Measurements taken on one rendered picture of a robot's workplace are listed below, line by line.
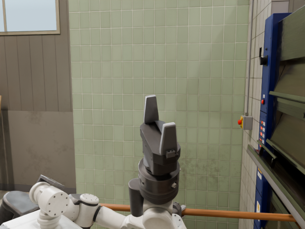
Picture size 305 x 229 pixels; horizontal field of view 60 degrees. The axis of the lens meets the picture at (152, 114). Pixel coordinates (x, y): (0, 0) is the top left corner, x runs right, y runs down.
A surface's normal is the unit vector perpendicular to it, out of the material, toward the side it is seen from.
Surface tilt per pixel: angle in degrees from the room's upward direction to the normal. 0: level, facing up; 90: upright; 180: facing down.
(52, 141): 90
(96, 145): 90
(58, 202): 90
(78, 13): 90
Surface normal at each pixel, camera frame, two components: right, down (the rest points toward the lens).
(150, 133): -0.01, -0.85
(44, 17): -0.15, 0.14
